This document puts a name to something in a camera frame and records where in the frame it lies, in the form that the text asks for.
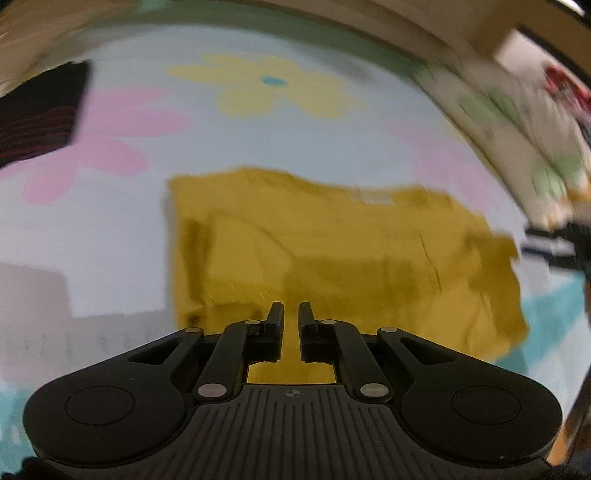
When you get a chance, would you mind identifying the flower print bed blanket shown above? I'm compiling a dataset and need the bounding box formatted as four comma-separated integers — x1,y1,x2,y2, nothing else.
0,9,591,462

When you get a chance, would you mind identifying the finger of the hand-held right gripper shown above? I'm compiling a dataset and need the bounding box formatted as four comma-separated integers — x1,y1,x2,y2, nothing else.
524,225,575,267

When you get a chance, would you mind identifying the folded floral quilt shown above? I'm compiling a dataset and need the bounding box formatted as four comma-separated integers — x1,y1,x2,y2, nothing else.
413,30,591,222

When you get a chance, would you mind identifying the yellow knit sweater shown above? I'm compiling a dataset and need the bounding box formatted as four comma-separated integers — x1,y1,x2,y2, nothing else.
166,167,530,385

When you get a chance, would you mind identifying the wooden headboard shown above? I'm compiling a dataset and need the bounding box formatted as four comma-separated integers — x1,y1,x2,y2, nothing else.
259,0,513,63

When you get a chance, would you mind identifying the folded dark cloth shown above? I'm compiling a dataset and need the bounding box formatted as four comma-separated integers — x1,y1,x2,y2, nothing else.
0,60,92,169

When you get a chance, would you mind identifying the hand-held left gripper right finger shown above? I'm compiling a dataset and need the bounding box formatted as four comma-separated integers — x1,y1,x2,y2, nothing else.
298,301,459,400

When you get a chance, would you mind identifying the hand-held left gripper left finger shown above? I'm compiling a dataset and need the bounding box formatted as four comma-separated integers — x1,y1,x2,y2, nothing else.
126,301,286,400

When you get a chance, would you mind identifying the pile of red clothes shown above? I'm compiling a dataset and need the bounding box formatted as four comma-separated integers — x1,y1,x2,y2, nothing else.
540,65,591,134

